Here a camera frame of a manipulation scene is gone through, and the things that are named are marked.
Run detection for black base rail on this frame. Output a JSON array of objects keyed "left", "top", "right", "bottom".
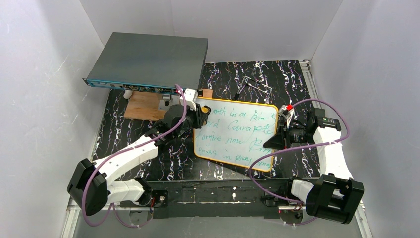
[{"left": 69, "top": 177, "right": 365, "bottom": 219}]

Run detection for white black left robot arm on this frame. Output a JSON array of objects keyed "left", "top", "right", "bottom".
[{"left": 67, "top": 104, "right": 211, "bottom": 216}]

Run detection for black grey wire stripper pliers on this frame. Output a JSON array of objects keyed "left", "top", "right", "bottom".
[{"left": 230, "top": 76, "right": 273, "bottom": 104}]

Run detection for grey metal stand bracket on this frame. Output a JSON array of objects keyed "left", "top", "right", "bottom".
[{"left": 158, "top": 94, "right": 180, "bottom": 111}]

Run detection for plywood board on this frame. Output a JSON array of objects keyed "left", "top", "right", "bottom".
[{"left": 124, "top": 90, "right": 179, "bottom": 121}]

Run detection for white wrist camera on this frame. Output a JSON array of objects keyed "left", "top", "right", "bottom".
[
  {"left": 279, "top": 104, "right": 294, "bottom": 127},
  {"left": 180, "top": 88, "right": 198, "bottom": 111}
]

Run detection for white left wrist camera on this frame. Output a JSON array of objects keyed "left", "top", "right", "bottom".
[{"left": 180, "top": 88, "right": 198, "bottom": 111}]

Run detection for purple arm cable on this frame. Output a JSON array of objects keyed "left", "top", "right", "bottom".
[
  {"left": 81, "top": 84, "right": 188, "bottom": 229},
  {"left": 248, "top": 98, "right": 351, "bottom": 227}
]

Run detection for green white cylinder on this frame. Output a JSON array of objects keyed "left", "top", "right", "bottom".
[{"left": 123, "top": 90, "right": 133, "bottom": 100}]

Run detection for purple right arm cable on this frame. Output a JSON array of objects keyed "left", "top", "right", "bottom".
[{"left": 248, "top": 98, "right": 351, "bottom": 227}]

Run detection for yellow black eraser pad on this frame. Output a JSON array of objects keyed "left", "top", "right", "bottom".
[{"left": 201, "top": 106, "right": 211, "bottom": 115}]

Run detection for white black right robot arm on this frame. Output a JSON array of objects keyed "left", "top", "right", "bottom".
[{"left": 264, "top": 105, "right": 365, "bottom": 224}]

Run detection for grey blue network switch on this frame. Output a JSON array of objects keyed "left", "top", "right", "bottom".
[{"left": 83, "top": 32, "right": 208, "bottom": 95}]

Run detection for yellow-framed whiteboard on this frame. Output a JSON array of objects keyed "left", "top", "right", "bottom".
[{"left": 193, "top": 97, "right": 279, "bottom": 172}]

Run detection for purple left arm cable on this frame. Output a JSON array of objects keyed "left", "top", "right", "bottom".
[{"left": 81, "top": 84, "right": 188, "bottom": 229}]

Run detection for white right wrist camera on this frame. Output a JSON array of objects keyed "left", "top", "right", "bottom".
[{"left": 279, "top": 104, "right": 294, "bottom": 127}]

